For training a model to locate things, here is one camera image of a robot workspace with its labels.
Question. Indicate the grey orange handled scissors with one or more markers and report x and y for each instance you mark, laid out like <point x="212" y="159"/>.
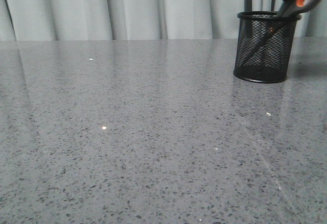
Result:
<point x="292" y="8"/>

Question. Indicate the black mesh pen bucket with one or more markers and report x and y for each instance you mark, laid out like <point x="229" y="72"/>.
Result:
<point x="264" y="46"/>

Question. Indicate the grey pleated curtain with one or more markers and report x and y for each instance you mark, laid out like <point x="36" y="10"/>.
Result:
<point x="42" y="20"/>

